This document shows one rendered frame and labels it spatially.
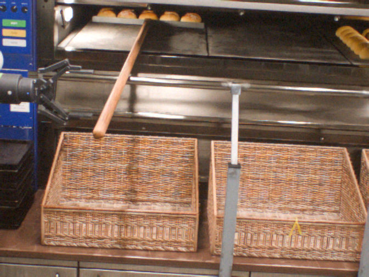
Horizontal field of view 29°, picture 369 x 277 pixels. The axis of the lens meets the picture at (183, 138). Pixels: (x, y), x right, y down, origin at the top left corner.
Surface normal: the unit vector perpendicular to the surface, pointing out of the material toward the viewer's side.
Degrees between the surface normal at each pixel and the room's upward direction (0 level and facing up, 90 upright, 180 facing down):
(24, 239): 0
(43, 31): 90
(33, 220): 0
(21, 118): 90
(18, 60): 90
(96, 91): 70
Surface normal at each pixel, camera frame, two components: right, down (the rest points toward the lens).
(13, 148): 0.06, -0.95
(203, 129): -0.02, 0.31
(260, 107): 0.00, -0.04
